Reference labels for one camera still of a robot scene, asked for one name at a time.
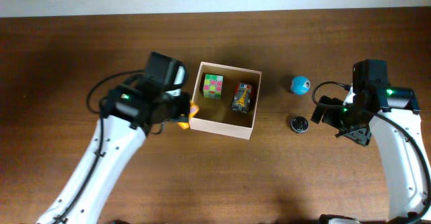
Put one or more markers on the open white cardboard box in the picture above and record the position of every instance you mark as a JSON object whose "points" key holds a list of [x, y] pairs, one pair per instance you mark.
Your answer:
{"points": [[216, 115]]}

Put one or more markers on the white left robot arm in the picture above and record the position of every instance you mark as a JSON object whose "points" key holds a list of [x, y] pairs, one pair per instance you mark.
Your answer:
{"points": [[126, 116]]}

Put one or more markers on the black round disc toy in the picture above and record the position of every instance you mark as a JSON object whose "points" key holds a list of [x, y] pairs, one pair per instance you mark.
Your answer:
{"points": [[299, 124]]}

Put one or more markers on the orange toy hippo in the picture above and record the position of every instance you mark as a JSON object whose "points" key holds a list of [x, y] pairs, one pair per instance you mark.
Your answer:
{"points": [[193, 111]]}

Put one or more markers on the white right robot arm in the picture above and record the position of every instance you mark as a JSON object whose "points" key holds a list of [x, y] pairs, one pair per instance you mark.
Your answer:
{"points": [[375, 109]]}

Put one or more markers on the grey red toy truck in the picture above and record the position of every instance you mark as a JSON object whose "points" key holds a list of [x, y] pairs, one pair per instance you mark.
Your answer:
{"points": [[242, 97]]}

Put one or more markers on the pastel puzzle cube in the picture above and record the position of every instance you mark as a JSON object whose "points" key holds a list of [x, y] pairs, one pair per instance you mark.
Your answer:
{"points": [[212, 86]]}

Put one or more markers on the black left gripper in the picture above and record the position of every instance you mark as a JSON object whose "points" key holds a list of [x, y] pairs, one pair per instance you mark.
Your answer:
{"points": [[180, 106]]}

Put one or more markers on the blue toy ball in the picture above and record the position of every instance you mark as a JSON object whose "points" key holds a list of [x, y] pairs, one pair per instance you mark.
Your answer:
{"points": [[300, 85]]}

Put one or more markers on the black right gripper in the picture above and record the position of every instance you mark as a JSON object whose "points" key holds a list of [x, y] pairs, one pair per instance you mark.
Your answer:
{"points": [[352, 133]]}

